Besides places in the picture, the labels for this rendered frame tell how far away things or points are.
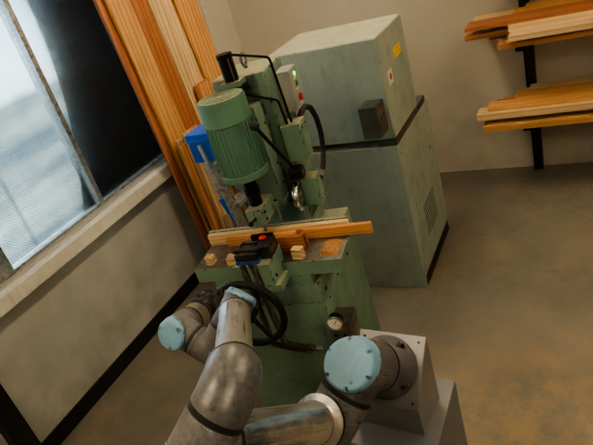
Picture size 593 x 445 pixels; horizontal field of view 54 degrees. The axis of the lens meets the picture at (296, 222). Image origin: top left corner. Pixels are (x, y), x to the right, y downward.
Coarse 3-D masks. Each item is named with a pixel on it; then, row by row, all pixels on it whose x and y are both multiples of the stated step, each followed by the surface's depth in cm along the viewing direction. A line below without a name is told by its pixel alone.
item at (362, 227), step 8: (336, 224) 220; (344, 224) 218; (352, 224) 216; (360, 224) 215; (368, 224) 214; (312, 232) 222; (320, 232) 221; (328, 232) 220; (336, 232) 219; (344, 232) 219; (352, 232) 218; (360, 232) 217; (368, 232) 216; (232, 240) 235; (240, 240) 234
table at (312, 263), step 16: (320, 240) 221; (352, 240) 222; (224, 256) 231; (288, 256) 217; (320, 256) 211; (336, 256) 208; (208, 272) 226; (224, 272) 224; (288, 272) 214; (304, 272) 213; (320, 272) 212; (336, 272) 210; (272, 288) 209
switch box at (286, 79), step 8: (280, 72) 223; (288, 72) 222; (296, 72) 230; (280, 80) 224; (288, 80) 223; (288, 88) 225; (288, 96) 227; (296, 96) 227; (288, 104) 228; (296, 104) 227
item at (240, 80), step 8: (216, 56) 210; (224, 56) 208; (224, 64) 209; (232, 64) 211; (224, 72) 211; (232, 72) 211; (224, 80) 213; (232, 80) 212; (240, 80) 212; (224, 88) 213
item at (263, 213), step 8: (264, 200) 225; (272, 200) 229; (248, 208) 222; (256, 208) 220; (264, 208) 221; (272, 208) 228; (248, 216) 222; (256, 216) 221; (264, 216) 220; (256, 224) 222; (264, 224) 221
